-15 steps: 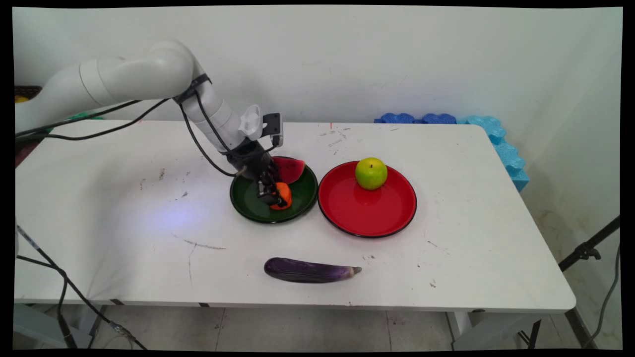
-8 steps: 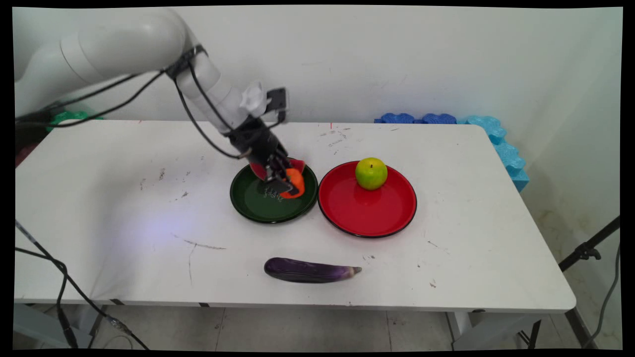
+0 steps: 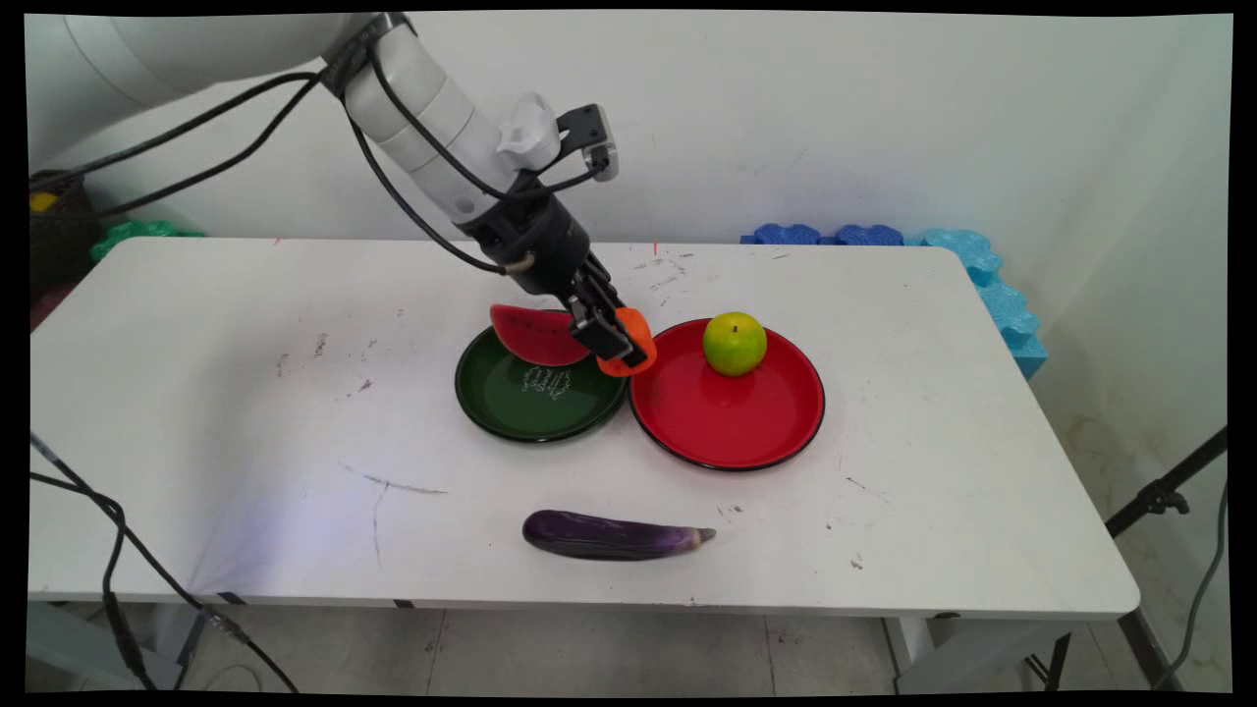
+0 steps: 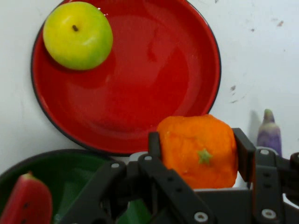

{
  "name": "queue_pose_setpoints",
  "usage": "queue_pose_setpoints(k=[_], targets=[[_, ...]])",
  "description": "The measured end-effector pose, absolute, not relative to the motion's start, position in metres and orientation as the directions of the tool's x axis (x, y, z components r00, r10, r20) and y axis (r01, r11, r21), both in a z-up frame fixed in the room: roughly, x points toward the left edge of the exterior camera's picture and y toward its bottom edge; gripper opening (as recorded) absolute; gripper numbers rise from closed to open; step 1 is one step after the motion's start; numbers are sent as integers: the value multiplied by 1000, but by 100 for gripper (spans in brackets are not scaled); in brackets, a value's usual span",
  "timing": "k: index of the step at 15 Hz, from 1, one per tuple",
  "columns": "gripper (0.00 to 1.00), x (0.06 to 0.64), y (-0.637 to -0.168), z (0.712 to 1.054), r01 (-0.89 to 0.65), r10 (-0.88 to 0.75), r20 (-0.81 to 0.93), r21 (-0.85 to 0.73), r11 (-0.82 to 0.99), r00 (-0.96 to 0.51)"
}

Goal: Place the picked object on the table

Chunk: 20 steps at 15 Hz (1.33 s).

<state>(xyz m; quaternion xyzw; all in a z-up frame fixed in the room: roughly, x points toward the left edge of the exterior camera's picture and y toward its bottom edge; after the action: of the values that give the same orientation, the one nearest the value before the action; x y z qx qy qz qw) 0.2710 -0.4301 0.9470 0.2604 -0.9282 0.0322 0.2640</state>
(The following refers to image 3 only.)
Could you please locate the dark green plate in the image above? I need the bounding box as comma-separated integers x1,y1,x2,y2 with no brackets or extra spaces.
454,322,630,444

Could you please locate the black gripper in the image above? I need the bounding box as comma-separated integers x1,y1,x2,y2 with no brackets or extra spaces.
456,189,651,371

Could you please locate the light blue foam mat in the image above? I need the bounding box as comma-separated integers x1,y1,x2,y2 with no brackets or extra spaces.
905,228,1050,382

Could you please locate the green foam mat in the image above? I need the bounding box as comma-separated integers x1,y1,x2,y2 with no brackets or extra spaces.
90,219,207,263

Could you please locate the orange toy carrot piece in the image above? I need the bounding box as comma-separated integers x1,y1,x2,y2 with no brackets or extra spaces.
595,306,658,380

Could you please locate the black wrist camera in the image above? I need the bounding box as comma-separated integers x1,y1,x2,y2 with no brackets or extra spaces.
556,102,621,185

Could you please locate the white table leg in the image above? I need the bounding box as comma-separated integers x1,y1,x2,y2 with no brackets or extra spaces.
882,616,936,679

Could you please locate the grey hanging cable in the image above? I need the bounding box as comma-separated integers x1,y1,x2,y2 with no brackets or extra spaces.
1151,479,1230,691

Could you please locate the purple toy eggplant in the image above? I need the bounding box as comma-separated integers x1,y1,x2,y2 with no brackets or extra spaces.
521,509,718,563

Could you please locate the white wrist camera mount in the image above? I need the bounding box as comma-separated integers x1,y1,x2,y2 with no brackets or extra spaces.
496,92,563,174

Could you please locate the red plate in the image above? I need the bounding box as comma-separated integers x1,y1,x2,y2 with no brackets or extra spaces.
628,317,827,472

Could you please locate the black tripod stand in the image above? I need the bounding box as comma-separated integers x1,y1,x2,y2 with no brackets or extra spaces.
1105,427,1230,691

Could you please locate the green toy apple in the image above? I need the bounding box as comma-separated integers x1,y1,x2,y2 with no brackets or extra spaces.
702,311,769,378

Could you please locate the red toy watermelon slice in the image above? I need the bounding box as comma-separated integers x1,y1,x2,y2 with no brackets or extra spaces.
489,303,592,368

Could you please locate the dark woven basket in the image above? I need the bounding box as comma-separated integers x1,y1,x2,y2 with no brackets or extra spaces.
27,169,105,300

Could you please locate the black floor cable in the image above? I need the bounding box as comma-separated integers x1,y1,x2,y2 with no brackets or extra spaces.
27,432,301,694

